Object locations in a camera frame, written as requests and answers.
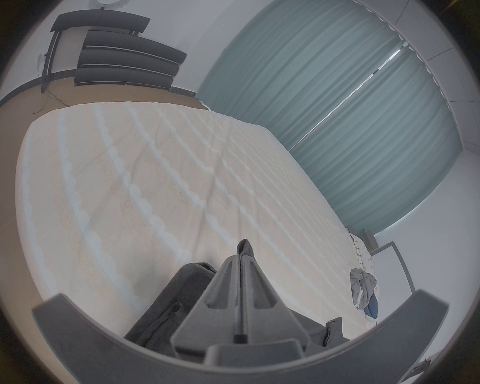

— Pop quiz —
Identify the white printed pillow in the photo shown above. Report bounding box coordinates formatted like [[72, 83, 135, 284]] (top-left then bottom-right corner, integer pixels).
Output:
[[349, 232, 376, 271]]

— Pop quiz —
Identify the grey bedside table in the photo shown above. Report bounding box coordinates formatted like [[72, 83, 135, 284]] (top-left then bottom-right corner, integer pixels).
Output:
[[347, 225, 377, 248]]

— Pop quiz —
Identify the bed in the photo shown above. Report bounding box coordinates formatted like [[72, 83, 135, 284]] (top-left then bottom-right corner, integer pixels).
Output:
[[15, 101, 417, 346]]

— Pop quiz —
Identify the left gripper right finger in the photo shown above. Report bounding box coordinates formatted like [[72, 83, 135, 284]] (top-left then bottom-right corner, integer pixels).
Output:
[[241, 256, 310, 344]]

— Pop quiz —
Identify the black T-shirt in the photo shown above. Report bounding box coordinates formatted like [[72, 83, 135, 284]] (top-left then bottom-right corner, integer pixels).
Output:
[[125, 239, 351, 359]]

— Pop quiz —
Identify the blue-green curtain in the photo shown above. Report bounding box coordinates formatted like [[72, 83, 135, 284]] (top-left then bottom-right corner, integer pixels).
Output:
[[197, 0, 407, 151], [289, 49, 462, 233]]

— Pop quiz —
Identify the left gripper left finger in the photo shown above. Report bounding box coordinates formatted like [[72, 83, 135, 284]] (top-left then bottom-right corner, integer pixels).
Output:
[[170, 255, 241, 353]]

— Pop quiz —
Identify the black chest of drawers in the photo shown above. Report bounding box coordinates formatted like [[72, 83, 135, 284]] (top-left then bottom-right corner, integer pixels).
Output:
[[74, 29, 187, 89]]

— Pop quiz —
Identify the pile of clothes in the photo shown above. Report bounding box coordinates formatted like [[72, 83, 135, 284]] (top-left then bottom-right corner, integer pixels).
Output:
[[350, 268, 379, 319]]

